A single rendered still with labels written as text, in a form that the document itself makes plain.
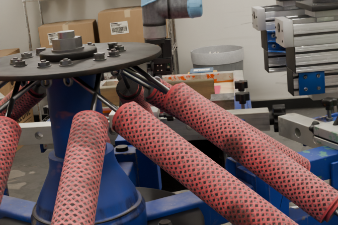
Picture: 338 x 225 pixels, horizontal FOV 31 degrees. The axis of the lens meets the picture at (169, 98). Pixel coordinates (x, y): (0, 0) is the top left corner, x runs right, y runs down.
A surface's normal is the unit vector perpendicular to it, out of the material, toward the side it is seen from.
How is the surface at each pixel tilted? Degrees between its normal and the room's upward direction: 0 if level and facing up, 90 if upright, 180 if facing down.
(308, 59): 90
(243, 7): 90
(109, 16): 88
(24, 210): 0
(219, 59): 92
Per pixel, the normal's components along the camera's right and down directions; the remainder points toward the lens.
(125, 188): 0.77, -0.44
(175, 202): -0.09, -0.97
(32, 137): -0.09, 0.23
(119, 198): 0.66, -0.39
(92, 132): 0.34, -0.67
